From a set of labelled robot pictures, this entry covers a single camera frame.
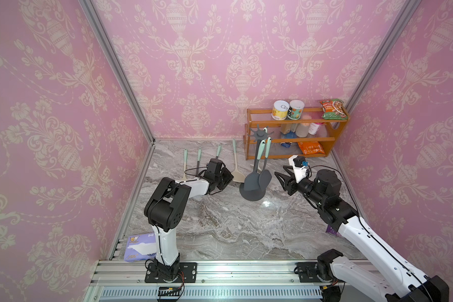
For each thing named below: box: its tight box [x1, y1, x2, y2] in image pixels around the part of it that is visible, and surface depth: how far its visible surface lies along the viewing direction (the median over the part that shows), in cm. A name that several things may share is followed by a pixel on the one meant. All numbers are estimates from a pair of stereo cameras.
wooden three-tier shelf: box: [243, 106, 351, 160], surface depth 102 cm
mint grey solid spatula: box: [244, 139, 266, 191], surface depth 87 cm
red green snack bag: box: [319, 98, 349, 121], surface depth 91 cm
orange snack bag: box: [297, 140, 326, 155], surface depth 115 cm
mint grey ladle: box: [258, 137, 273, 194], surface depth 85 cm
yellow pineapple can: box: [271, 100, 291, 121], surface depth 89 cm
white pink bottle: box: [308, 122, 325, 136], surface depth 100 cm
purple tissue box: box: [123, 232, 157, 263], surface depth 76 cm
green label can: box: [287, 99, 306, 121], surface depth 89 cm
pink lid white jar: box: [295, 122, 311, 138], surface depth 103 cm
